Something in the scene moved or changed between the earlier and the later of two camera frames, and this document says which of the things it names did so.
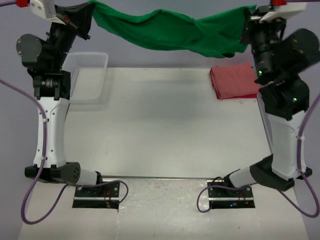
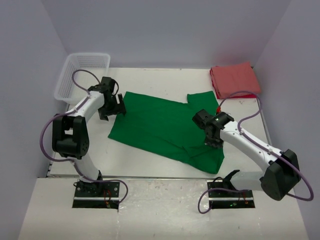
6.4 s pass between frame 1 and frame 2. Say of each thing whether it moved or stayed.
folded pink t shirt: stayed
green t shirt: moved
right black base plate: stayed
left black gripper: moved
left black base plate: stayed
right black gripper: moved
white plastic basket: stayed
